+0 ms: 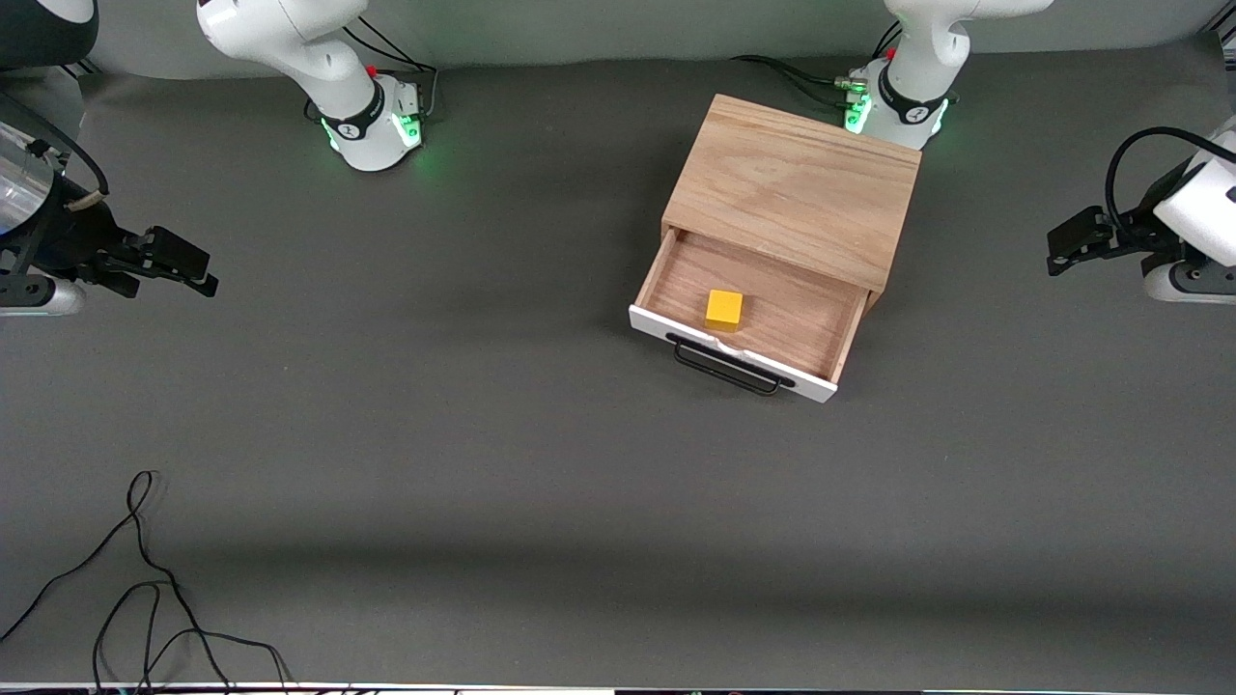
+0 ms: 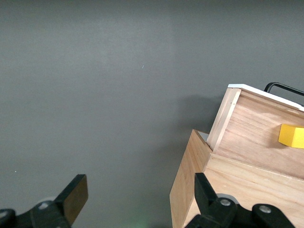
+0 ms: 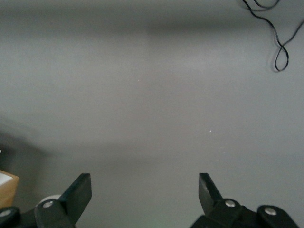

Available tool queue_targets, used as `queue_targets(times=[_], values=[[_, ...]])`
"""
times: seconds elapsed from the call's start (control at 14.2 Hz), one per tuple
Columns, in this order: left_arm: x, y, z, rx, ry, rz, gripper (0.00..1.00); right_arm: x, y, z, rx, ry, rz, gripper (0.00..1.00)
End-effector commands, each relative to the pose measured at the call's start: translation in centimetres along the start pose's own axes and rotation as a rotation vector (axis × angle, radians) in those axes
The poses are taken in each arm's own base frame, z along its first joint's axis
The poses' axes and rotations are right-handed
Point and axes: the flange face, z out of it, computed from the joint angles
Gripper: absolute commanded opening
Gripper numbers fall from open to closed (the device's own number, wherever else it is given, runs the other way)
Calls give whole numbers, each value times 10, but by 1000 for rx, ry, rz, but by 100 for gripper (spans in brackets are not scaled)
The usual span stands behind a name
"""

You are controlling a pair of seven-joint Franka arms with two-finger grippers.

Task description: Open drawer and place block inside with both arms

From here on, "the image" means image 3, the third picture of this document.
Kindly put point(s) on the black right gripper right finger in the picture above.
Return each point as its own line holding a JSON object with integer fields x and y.
{"x": 213, "y": 211}

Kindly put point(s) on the dark grey table mat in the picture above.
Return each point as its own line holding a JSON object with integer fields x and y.
{"x": 152, "y": 95}

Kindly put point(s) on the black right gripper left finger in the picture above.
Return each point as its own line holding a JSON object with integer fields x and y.
{"x": 71, "y": 204}

